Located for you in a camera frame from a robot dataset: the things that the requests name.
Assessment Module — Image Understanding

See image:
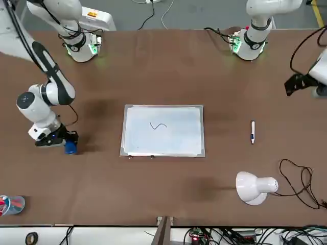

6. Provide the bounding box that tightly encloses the clear plastic pen cup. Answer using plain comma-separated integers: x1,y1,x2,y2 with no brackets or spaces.
0,195,26,216

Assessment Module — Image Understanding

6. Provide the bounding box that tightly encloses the small red-lit circuit board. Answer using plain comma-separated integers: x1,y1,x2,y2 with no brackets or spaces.
188,228,205,242

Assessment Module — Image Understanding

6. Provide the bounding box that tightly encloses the blue whiteboard eraser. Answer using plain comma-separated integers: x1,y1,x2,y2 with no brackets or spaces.
64,141,78,156

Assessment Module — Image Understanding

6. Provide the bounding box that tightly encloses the white cart orange label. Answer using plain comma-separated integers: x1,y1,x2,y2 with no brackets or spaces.
81,6,117,31

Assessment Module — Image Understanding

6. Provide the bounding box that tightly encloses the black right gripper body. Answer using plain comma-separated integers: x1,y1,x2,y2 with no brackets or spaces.
50,124,69,142

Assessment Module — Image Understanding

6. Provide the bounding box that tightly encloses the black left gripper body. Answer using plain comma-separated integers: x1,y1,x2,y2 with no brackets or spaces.
301,75,319,90

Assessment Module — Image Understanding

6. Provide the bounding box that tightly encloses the white floor cable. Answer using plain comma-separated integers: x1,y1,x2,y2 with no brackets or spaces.
161,0,174,29

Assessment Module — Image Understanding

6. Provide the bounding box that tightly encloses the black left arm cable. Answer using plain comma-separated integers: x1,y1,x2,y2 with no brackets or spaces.
290,27,327,77

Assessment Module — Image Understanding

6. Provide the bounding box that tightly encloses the white and blue whiteboard marker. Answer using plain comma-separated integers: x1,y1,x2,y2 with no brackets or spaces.
249,120,256,145

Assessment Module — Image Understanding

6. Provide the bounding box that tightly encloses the white desk lamp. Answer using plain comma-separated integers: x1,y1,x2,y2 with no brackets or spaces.
235,171,279,206

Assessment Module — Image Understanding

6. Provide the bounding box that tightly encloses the aluminium frame rail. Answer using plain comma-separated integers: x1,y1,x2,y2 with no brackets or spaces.
153,216,176,245

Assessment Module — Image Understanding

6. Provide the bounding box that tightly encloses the black tape roll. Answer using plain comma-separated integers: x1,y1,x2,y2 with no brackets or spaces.
25,232,39,245

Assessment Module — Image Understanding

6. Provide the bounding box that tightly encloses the black floor cable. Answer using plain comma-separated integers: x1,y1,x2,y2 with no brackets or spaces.
137,2,155,31

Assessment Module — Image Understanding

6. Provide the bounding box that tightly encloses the black lamp cable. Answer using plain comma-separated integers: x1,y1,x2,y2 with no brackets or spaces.
270,159,327,210

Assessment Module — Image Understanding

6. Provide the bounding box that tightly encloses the silver framed whiteboard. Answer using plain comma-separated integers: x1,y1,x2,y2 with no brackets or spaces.
119,104,206,158

